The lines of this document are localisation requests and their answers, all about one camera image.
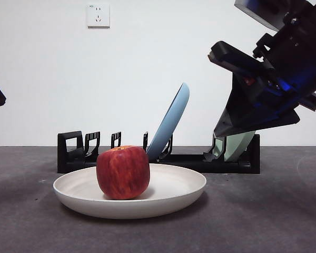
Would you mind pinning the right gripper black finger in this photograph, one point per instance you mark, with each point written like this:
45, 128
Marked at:
242, 116
239, 59

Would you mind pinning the cream pale yellow plate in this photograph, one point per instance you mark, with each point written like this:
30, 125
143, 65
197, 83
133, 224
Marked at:
173, 195

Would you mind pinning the red apple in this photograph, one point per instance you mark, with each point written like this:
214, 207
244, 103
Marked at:
122, 174

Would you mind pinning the green plate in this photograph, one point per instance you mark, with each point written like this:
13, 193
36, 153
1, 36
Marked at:
239, 147

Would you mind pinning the blue plate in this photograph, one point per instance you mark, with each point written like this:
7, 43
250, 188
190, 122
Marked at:
171, 118

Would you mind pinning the black plate rack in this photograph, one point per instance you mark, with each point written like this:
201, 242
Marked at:
187, 164

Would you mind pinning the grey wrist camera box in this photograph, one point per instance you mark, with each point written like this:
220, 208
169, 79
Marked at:
263, 13

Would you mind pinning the white wall socket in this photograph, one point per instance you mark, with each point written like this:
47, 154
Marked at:
98, 16

